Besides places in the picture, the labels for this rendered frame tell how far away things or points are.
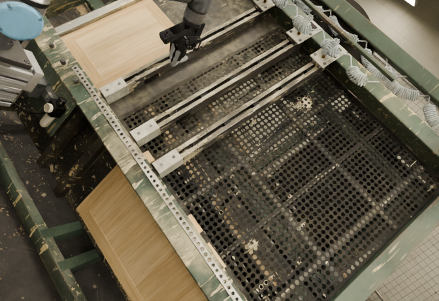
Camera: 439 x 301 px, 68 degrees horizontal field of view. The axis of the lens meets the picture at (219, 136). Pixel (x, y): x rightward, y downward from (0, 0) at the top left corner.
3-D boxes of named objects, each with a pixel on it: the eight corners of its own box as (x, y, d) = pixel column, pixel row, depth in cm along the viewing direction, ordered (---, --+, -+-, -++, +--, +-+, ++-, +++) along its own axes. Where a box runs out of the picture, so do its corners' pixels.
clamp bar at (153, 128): (129, 135, 158) (119, 110, 136) (304, 31, 194) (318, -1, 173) (140, 151, 155) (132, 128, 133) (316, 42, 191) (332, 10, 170)
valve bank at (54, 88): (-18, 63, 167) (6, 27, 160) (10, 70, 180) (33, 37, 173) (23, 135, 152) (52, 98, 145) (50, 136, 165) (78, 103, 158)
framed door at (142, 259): (79, 207, 190) (76, 208, 188) (137, 144, 175) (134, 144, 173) (164, 352, 163) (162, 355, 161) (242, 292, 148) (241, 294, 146)
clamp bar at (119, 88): (100, 93, 166) (86, 64, 145) (273, 1, 203) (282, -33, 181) (110, 107, 163) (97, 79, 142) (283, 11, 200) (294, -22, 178)
